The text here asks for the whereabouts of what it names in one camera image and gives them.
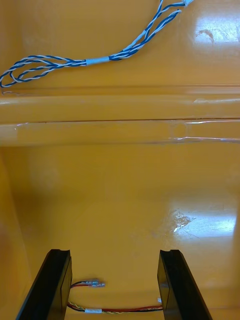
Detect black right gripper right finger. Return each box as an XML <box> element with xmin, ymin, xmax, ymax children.
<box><xmin>157</xmin><ymin>249</ymin><xmax>214</xmax><ymax>320</ymax></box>

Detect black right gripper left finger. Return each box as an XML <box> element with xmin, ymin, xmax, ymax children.
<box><xmin>15</xmin><ymin>248</ymin><xmax>73</xmax><ymax>320</ymax></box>

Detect red green-yellow wire harness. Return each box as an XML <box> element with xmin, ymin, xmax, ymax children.
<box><xmin>66</xmin><ymin>277</ymin><xmax>165</xmax><ymax>315</ymax></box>

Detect blue-white twisted wire harness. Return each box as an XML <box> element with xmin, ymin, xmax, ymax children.
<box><xmin>0</xmin><ymin>0</ymin><xmax>196</xmax><ymax>89</ymax></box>

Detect yellow-orange plastic bin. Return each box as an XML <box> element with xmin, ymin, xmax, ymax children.
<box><xmin>0</xmin><ymin>119</ymin><xmax>240</xmax><ymax>320</ymax></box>
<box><xmin>0</xmin><ymin>0</ymin><xmax>240</xmax><ymax>123</ymax></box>

